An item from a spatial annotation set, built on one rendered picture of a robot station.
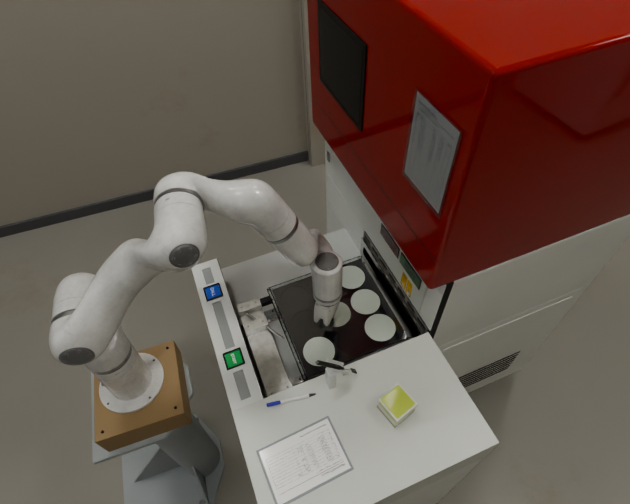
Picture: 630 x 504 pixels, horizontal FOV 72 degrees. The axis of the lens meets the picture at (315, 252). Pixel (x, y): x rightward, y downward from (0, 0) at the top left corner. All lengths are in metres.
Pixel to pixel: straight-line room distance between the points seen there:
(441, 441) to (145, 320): 1.90
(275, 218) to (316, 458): 0.64
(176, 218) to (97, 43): 2.01
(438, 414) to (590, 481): 1.28
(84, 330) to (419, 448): 0.86
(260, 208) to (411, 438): 0.73
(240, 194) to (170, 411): 0.75
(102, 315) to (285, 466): 0.58
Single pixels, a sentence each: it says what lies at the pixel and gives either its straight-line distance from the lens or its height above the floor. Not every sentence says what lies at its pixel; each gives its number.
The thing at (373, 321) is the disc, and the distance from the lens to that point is 1.47.
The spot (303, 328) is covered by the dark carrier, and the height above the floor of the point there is 0.90.
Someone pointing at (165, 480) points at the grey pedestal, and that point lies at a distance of 2.33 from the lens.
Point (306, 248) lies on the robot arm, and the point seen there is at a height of 1.38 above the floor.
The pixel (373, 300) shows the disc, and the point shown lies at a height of 0.90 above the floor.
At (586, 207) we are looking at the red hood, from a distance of 1.32.
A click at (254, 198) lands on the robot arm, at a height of 1.56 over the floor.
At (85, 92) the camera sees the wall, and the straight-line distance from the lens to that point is 2.93.
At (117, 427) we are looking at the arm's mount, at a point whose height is 0.92.
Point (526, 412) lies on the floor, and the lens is 2.48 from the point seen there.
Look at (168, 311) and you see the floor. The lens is 2.71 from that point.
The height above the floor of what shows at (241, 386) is 0.96.
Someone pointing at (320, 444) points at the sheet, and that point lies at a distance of 1.25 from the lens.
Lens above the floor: 2.17
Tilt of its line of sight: 51 degrees down
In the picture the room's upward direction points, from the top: 3 degrees counter-clockwise
